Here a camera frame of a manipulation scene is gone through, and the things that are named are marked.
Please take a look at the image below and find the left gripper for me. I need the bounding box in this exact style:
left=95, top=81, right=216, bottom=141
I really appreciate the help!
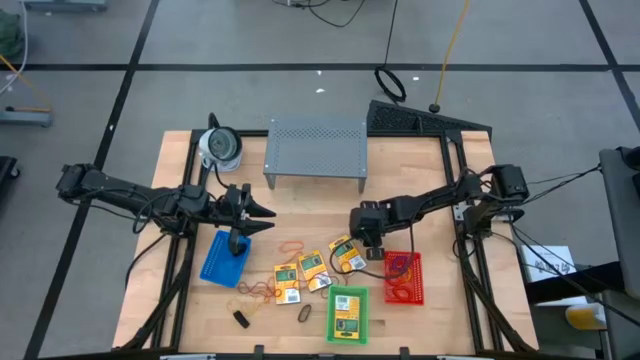
left=214, top=182, right=278, bottom=258

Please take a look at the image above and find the green plastic basket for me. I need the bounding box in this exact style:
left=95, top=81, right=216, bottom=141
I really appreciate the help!
left=325, top=284, right=370, bottom=347

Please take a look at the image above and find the blue plastic basket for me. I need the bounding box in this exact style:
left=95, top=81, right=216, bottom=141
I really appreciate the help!
left=198, top=229, right=253, bottom=290

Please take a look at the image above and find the white cylindrical spotlight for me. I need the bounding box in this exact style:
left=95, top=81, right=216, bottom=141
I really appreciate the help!
left=197, top=126, right=245, bottom=174

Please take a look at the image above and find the red plastic basket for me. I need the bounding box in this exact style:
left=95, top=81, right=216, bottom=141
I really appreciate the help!
left=382, top=249, right=425, bottom=306

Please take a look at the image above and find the grey perforated metal riser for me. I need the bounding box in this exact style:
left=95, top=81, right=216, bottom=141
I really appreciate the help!
left=262, top=117, right=370, bottom=195

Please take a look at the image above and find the black perforated panel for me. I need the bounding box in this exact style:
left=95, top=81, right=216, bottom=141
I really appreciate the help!
left=366, top=99, right=494, bottom=137

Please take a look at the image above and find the white cardboard box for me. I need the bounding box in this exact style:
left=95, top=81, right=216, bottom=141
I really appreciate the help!
left=519, top=244, right=578, bottom=284

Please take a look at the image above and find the black shelf board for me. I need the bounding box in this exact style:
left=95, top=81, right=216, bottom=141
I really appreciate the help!
left=524, top=259, right=626, bottom=307

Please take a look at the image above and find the yellow plastic object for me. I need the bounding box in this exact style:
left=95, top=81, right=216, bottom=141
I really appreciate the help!
left=565, top=301, right=608, bottom=332

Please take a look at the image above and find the grey floor stand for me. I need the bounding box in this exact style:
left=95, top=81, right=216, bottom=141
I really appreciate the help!
left=0, top=105, right=54, bottom=129

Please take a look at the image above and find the grey cart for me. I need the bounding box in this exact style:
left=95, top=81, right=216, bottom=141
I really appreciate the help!
left=598, top=146, right=640, bottom=360

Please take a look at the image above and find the black floor object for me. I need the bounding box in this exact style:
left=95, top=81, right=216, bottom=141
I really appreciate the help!
left=0, top=155, right=22, bottom=201

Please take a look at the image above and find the grey floor base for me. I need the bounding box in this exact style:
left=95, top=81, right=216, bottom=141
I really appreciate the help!
left=22, top=0, right=109, bottom=13

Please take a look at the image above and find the dark green bag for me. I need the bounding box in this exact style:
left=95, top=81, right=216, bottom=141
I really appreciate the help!
left=0, top=9, right=26, bottom=61

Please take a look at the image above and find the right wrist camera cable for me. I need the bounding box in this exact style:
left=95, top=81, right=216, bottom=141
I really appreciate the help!
left=328, top=219, right=417, bottom=281

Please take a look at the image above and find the white coiled cord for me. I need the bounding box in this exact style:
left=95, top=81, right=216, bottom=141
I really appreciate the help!
left=199, top=152, right=242, bottom=174

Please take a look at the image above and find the black aluminium table frame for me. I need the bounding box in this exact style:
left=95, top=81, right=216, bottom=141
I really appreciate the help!
left=112, top=112, right=540, bottom=360

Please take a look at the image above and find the yellow hanging cable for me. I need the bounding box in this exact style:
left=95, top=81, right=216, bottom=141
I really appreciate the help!
left=432, top=0, right=472, bottom=114

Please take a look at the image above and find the black coiled cable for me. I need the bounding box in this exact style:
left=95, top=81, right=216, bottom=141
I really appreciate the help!
left=373, top=0, right=408, bottom=104

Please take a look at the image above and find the black floor cable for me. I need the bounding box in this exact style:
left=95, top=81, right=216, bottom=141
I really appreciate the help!
left=272, top=0, right=367, bottom=29

